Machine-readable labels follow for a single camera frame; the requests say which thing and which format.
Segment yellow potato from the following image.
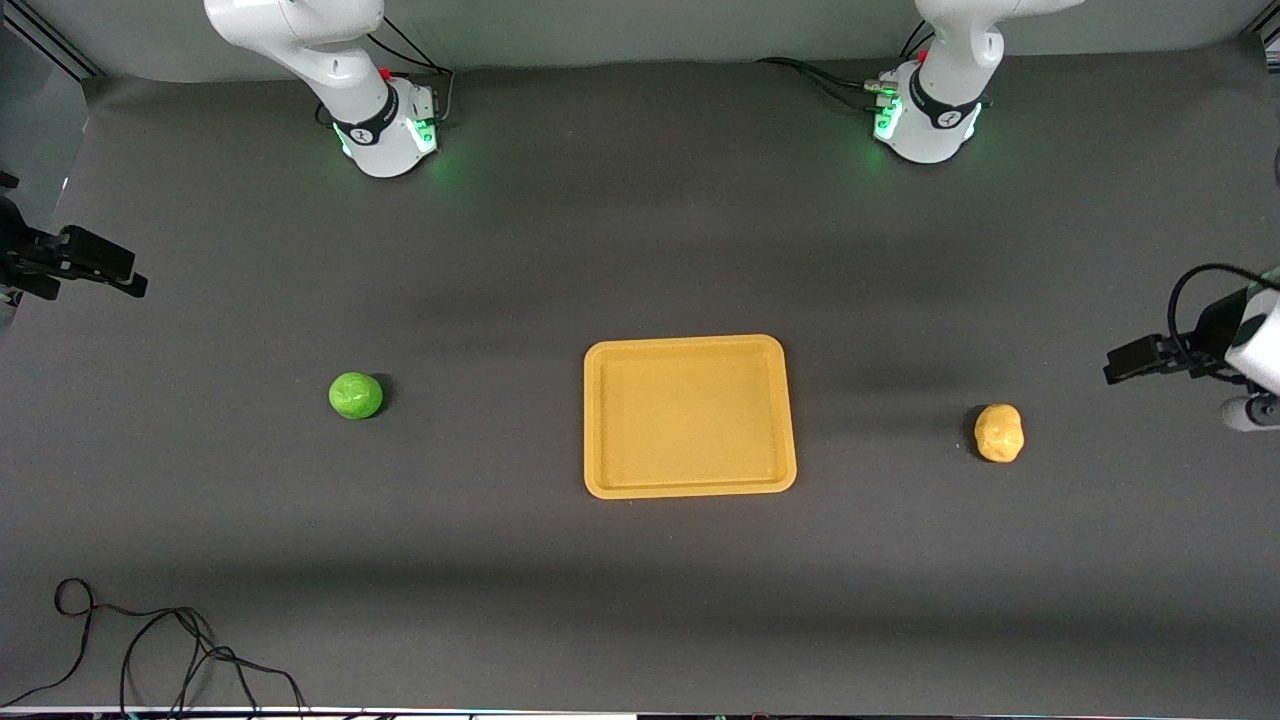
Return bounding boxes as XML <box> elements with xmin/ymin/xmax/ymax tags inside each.
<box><xmin>974</xmin><ymin>403</ymin><xmax>1025</xmax><ymax>464</ymax></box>

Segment green apple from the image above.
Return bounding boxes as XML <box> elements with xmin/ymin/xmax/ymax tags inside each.
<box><xmin>328</xmin><ymin>371</ymin><xmax>384</xmax><ymax>421</ymax></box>

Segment yellow plastic tray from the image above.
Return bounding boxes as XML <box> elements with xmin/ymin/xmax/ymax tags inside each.
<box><xmin>583</xmin><ymin>334</ymin><xmax>798</xmax><ymax>499</ymax></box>

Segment dark grey table mat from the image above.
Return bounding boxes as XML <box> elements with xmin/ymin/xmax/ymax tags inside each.
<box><xmin>0</xmin><ymin>35</ymin><xmax>1280</xmax><ymax>713</ymax></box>

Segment thin black loose cable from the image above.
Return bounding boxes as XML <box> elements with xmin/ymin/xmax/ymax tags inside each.
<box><xmin>0</xmin><ymin>578</ymin><xmax>306</xmax><ymax>716</ymax></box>

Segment black right arm base cables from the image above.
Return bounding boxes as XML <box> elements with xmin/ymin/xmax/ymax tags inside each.
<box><xmin>365</xmin><ymin>15</ymin><xmax>456</xmax><ymax>126</ymax></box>

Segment black arm base cables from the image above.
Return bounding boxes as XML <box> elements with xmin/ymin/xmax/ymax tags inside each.
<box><xmin>365</xmin><ymin>15</ymin><xmax>456</xmax><ymax>126</ymax></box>
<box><xmin>755</xmin><ymin>57</ymin><xmax>886</xmax><ymax>111</ymax></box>

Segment black left arm base cables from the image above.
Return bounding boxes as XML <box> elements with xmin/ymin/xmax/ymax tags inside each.
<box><xmin>755</xmin><ymin>57</ymin><xmax>886</xmax><ymax>111</ymax></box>

